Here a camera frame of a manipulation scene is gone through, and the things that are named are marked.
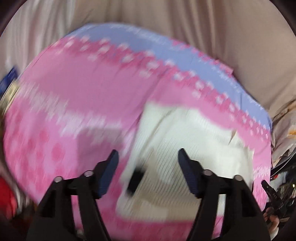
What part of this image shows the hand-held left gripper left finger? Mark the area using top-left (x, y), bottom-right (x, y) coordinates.
top-left (26, 150), bottom-right (119, 241)

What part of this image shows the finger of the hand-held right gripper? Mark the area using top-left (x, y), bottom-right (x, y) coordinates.
top-left (261, 180), bottom-right (282, 209)

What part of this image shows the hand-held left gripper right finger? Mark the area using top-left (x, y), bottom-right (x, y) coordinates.
top-left (178, 148), bottom-right (271, 241)

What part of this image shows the white knitted small garment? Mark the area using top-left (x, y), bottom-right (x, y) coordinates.
top-left (115, 102), bottom-right (255, 223)

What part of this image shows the person's right hand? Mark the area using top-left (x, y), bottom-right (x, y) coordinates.
top-left (263, 207), bottom-right (281, 240)

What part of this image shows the pale floral cloth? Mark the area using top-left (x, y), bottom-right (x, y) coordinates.
top-left (270, 97), bottom-right (296, 168)

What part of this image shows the pink and lavender printed blanket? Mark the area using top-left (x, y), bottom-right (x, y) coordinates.
top-left (4, 22), bottom-right (272, 239)

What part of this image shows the red cloth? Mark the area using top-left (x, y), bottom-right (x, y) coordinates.
top-left (0, 178), bottom-right (22, 219)

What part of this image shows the blue flat packet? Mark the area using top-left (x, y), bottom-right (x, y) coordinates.
top-left (0, 66), bottom-right (19, 99)

